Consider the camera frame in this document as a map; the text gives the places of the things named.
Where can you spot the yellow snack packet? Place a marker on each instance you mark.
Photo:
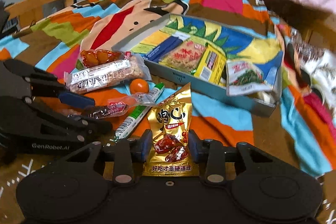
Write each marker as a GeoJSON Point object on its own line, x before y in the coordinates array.
{"type": "Point", "coordinates": [211, 64]}

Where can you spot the green white sausage stick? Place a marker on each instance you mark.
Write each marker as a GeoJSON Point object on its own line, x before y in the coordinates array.
{"type": "Point", "coordinates": [133, 119]}

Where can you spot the rice cracker bar packet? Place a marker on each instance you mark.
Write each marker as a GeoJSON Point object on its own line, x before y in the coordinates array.
{"type": "Point", "coordinates": [185, 57]}

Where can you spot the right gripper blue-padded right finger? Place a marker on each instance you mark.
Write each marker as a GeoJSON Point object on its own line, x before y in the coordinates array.
{"type": "Point", "coordinates": [211, 156]}

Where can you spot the orange braised snack packet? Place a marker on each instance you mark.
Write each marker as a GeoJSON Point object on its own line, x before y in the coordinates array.
{"type": "Point", "coordinates": [93, 58]}

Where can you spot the metal tray with dinosaur drawing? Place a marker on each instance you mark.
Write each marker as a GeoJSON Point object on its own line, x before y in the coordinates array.
{"type": "Point", "coordinates": [237, 44]}

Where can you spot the green vegetable snack packet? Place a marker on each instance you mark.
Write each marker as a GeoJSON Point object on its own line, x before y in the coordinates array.
{"type": "Point", "coordinates": [244, 78]}

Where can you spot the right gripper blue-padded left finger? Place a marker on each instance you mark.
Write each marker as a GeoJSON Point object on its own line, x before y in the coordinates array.
{"type": "Point", "coordinates": [128, 156]}

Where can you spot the clear peanut brittle packet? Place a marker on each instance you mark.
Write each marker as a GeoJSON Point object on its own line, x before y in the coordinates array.
{"type": "Point", "coordinates": [106, 75]}

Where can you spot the wooden bed frame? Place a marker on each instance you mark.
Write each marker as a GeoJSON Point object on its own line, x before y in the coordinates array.
{"type": "Point", "coordinates": [30, 11]}

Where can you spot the gold chicken heart snack packet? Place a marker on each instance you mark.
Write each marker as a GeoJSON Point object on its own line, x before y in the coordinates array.
{"type": "Point", "coordinates": [170, 123]}

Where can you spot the floral satin quilt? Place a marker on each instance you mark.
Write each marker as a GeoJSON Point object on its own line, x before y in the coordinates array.
{"type": "Point", "coordinates": [308, 68]}

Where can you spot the colourful Paul Frank blanket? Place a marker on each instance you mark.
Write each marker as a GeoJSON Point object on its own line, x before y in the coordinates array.
{"type": "Point", "coordinates": [284, 170]}

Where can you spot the red clear sausage packet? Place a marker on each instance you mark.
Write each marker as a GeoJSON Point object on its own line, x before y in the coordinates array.
{"type": "Point", "coordinates": [117, 107]}

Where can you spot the small orange mandarin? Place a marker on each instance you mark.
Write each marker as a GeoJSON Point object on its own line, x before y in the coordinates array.
{"type": "Point", "coordinates": [139, 86]}

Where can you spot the blue white snack packet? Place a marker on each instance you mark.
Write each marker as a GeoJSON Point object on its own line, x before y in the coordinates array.
{"type": "Point", "coordinates": [166, 46]}

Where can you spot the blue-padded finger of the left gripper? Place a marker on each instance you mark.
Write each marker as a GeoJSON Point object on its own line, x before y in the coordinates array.
{"type": "Point", "coordinates": [42, 124]}
{"type": "Point", "coordinates": [25, 82]}

